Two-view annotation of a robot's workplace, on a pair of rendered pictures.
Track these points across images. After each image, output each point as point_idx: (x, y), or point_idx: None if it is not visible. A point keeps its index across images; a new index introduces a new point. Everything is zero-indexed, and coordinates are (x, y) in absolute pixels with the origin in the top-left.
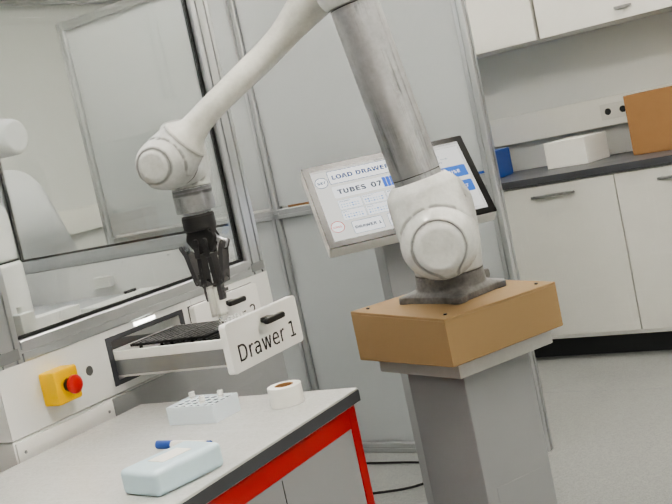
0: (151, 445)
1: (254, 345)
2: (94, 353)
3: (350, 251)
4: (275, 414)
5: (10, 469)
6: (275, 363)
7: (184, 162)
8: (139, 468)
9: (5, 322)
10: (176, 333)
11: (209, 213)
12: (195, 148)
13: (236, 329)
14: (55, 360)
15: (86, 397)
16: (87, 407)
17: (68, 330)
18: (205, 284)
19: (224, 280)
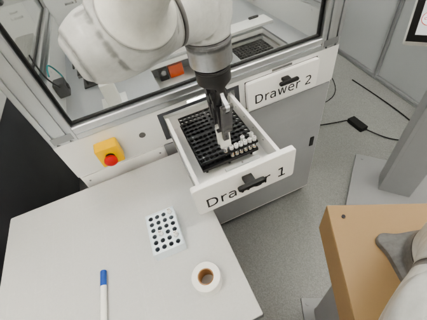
0: (110, 256)
1: (228, 193)
2: (147, 124)
3: (424, 45)
4: (183, 300)
5: (70, 197)
6: (315, 106)
7: (120, 62)
8: None
9: (52, 119)
10: (206, 126)
11: (216, 75)
12: (135, 42)
13: (207, 191)
14: (108, 134)
15: (140, 148)
16: (141, 153)
17: (119, 115)
18: (215, 122)
19: (223, 133)
